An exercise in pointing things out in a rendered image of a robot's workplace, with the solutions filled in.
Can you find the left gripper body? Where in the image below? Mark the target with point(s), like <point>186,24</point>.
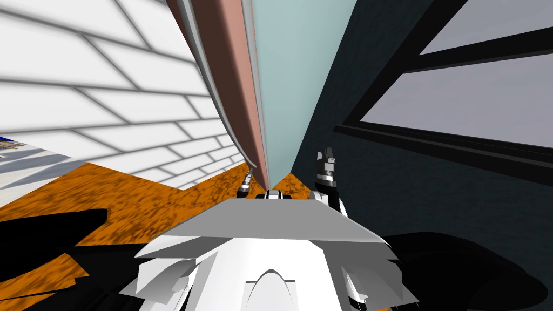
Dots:
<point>250,173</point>

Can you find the pale blue door leaf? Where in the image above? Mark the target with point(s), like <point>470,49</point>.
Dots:
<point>298,65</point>

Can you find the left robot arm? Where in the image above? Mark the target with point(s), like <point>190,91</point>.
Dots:
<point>243,188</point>

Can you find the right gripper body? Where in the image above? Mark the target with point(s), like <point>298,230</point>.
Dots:
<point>327,169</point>

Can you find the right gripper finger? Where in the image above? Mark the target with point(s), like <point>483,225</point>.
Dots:
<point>330,154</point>
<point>321,157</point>

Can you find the black framed window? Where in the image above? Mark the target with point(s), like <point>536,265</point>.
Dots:
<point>471,99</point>

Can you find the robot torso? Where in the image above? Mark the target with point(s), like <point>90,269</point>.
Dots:
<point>268,242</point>

